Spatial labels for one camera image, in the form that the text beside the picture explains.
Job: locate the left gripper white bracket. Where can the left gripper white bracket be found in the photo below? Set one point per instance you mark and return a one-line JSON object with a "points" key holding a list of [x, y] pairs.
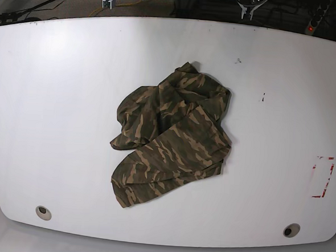
{"points": [[248, 6]]}

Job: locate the camouflage T-shirt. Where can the camouflage T-shirt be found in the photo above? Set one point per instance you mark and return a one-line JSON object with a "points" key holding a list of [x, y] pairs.
{"points": [[173, 136]]}

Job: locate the red tape rectangle marking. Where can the red tape rectangle marking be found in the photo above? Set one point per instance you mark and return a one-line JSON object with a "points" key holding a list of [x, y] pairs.
{"points": [[321, 176]]}

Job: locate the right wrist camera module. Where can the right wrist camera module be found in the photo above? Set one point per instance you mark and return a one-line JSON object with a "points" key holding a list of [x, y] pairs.
{"points": [[106, 4]]}

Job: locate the black power strip red switch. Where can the black power strip red switch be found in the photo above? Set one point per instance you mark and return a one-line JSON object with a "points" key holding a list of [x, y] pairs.
{"points": [[316, 19]]}

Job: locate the left table cable grommet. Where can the left table cable grommet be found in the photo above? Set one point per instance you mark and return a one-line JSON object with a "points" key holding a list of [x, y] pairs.
{"points": [[43, 213]]}

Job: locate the table cable grommet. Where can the table cable grommet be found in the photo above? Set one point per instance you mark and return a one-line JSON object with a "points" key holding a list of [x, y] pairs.
{"points": [[43, 213], [291, 230]]}

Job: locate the right table cable grommet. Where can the right table cable grommet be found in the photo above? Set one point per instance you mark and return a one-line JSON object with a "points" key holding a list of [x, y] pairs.
{"points": [[291, 230]]}

